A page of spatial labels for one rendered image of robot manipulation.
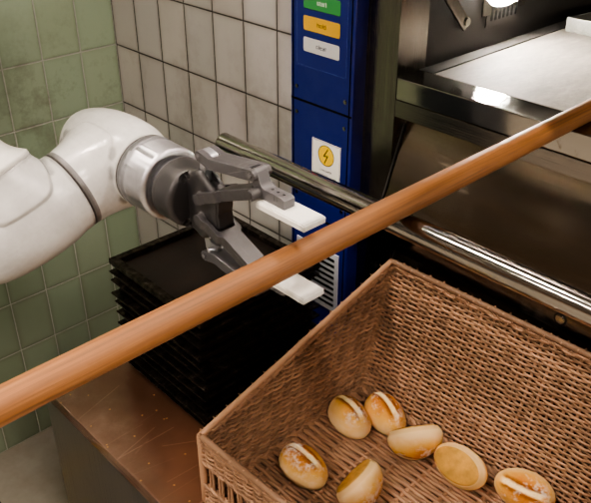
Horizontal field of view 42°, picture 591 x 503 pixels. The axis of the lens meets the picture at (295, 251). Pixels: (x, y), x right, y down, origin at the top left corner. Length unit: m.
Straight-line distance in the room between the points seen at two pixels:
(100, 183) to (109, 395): 0.71
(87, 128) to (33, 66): 0.98
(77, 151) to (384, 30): 0.60
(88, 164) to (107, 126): 0.06
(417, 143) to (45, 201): 0.69
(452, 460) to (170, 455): 0.49
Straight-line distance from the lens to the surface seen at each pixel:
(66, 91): 2.00
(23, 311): 2.16
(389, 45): 1.34
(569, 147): 1.18
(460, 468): 1.35
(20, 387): 0.63
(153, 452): 1.44
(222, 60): 1.69
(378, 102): 1.38
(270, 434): 1.38
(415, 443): 1.37
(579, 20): 1.67
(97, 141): 0.95
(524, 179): 1.26
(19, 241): 0.91
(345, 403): 1.42
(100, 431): 1.50
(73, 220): 0.93
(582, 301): 0.79
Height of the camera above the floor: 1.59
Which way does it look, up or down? 31 degrees down
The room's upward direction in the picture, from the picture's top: straight up
